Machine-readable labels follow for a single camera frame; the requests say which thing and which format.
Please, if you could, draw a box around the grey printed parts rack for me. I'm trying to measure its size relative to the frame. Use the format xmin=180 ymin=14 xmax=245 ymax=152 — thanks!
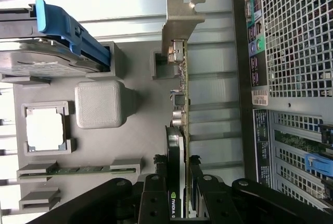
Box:
xmin=0 ymin=41 xmax=183 ymax=211

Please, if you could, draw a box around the black regulatory label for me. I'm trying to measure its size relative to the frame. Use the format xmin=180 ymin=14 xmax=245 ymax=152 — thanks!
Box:
xmin=252 ymin=108 xmax=273 ymax=185

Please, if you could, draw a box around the green RAM stick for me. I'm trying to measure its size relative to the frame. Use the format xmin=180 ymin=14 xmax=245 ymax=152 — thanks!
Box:
xmin=19 ymin=166 xmax=136 ymax=177

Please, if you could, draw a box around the blue card retention clip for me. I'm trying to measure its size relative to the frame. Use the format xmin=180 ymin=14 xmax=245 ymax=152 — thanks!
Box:
xmin=304 ymin=153 xmax=333 ymax=178

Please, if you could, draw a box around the silver CPU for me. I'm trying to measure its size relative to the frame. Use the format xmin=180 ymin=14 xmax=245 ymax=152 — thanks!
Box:
xmin=25 ymin=108 xmax=66 ymax=152

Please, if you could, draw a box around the open black PC case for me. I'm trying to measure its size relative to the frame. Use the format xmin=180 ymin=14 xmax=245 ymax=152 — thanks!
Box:
xmin=230 ymin=0 xmax=333 ymax=216

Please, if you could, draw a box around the hard disk in blue carrier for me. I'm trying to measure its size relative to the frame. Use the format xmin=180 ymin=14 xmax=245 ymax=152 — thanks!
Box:
xmin=0 ymin=0 xmax=111 ymax=75

